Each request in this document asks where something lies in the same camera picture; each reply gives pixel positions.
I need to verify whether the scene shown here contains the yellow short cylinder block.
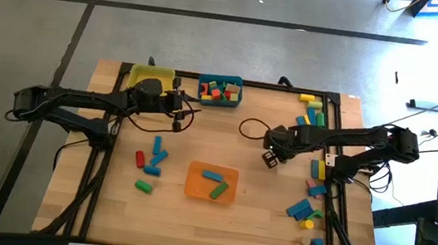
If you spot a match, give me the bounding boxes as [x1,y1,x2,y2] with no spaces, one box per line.
[299,218,316,232]

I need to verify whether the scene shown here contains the light blue large block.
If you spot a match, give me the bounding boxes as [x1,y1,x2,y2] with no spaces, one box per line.
[284,196,313,220]

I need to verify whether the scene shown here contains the blue rectangular block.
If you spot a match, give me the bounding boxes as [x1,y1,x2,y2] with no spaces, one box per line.
[309,159,322,180]

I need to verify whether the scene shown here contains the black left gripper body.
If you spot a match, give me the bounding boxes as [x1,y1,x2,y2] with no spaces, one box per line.
[156,75,189,134]

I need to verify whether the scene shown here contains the red cylinder block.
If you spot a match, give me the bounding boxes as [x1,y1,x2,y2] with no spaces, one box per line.
[133,149,148,170]

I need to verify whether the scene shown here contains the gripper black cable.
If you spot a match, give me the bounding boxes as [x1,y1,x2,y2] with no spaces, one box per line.
[116,85,199,140]
[236,116,274,143]

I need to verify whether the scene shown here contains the orange plastic bin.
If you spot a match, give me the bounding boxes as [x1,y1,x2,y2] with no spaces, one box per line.
[183,159,241,206]

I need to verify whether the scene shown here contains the yellow rectangular block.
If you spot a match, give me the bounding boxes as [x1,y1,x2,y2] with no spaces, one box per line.
[316,159,329,182]

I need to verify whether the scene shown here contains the natural wood rectangular block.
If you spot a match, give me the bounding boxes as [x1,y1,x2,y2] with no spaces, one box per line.
[224,82,242,95]

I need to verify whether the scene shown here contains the yellow long cylinder block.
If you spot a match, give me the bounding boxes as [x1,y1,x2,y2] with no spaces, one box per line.
[298,92,316,104]

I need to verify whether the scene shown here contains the yellow plastic bin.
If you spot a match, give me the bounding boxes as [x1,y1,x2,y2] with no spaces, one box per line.
[125,62,177,99]

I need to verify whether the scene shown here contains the white metal bracket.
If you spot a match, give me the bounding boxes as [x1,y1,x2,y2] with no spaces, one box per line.
[323,152,339,169]

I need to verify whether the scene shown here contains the blue long block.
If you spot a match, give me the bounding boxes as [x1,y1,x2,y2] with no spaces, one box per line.
[150,135,164,157]
[149,148,170,169]
[200,169,225,184]

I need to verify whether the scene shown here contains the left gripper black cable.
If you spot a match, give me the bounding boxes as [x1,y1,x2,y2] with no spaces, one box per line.
[116,85,199,140]

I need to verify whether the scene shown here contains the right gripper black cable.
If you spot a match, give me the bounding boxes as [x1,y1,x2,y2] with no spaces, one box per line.
[236,116,274,143]

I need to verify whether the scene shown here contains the dark blue large block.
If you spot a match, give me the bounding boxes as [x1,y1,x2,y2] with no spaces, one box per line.
[293,205,316,223]

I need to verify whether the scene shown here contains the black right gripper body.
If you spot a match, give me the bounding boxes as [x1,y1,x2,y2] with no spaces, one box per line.
[260,121,303,164]

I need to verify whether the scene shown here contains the green long block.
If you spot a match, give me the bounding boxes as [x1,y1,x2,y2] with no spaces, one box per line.
[209,179,231,202]

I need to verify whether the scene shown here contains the long black floor cable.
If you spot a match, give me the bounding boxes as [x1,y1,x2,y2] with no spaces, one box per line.
[362,64,438,143]

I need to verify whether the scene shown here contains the teal plastic bin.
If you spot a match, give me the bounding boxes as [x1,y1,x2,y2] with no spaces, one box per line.
[195,71,245,111]

